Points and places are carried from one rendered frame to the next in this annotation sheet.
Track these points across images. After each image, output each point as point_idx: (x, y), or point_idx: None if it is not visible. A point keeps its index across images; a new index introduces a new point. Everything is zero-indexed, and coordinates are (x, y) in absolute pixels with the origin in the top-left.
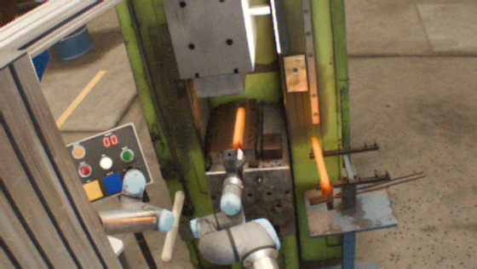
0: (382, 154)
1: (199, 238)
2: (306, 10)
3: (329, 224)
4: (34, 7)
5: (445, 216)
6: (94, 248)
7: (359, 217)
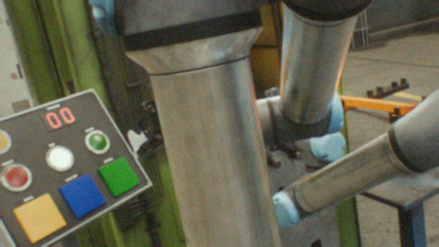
0: None
1: (354, 170)
2: None
3: (410, 189)
4: None
5: (436, 222)
6: None
7: (435, 171)
